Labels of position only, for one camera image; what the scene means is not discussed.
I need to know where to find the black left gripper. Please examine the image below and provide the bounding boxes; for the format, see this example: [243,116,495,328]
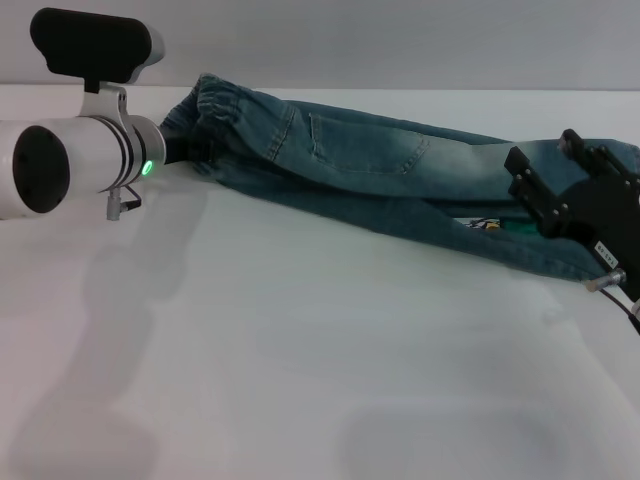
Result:
[161,136,217,167]

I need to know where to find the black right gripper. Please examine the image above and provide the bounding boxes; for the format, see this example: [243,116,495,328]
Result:
[503,128,640,296]

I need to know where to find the blue denim shorts with cartoon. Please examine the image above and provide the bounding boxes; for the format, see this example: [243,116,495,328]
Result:
[159,73,640,284]

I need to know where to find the silver plug with black cable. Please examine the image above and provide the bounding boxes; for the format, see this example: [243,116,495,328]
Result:
[104,185,143,222]

